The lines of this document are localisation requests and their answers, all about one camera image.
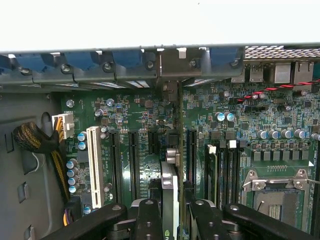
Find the long black expansion slot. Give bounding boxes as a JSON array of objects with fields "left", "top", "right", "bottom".
[
  {"left": 128, "top": 129, "right": 140, "bottom": 201},
  {"left": 109, "top": 128, "right": 123, "bottom": 205}
]

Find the white expansion slot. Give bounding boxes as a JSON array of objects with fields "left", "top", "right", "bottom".
[{"left": 86, "top": 126, "right": 103, "bottom": 210}]

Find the short black expansion slot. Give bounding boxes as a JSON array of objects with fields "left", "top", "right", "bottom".
[{"left": 147, "top": 129, "right": 159, "bottom": 155}]

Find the CPU socket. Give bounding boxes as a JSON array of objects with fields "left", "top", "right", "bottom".
[{"left": 241, "top": 168, "right": 313, "bottom": 236}]

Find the green motherboard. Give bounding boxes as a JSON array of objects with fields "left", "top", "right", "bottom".
[{"left": 61, "top": 79, "right": 320, "bottom": 240}]

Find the white power connector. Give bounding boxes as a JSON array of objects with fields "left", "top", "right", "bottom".
[{"left": 51, "top": 112, "right": 76, "bottom": 140}]

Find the open black PC case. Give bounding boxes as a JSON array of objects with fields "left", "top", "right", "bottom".
[{"left": 0, "top": 42, "right": 320, "bottom": 240}]

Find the black connector with purple wires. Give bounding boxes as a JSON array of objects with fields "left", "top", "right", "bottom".
[{"left": 63, "top": 196, "right": 83, "bottom": 227}]

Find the sleeved yellow black wire bundle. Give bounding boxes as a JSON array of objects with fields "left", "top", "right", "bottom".
[{"left": 12, "top": 121, "right": 72, "bottom": 203}]

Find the red black twisted wire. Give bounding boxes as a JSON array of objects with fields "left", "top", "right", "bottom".
[{"left": 236, "top": 81, "right": 320, "bottom": 104}]

